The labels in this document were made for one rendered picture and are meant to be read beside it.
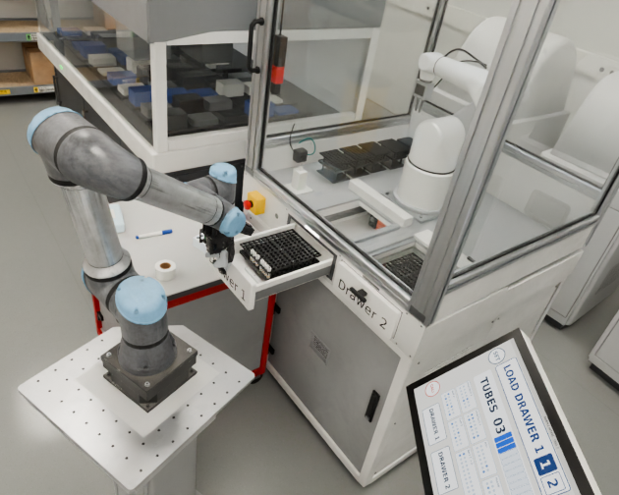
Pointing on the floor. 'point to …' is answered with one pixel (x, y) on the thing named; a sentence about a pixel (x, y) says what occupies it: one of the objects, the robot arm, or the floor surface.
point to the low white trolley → (193, 288)
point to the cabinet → (365, 368)
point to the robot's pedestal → (176, 478)
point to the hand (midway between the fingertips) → (224, 264)
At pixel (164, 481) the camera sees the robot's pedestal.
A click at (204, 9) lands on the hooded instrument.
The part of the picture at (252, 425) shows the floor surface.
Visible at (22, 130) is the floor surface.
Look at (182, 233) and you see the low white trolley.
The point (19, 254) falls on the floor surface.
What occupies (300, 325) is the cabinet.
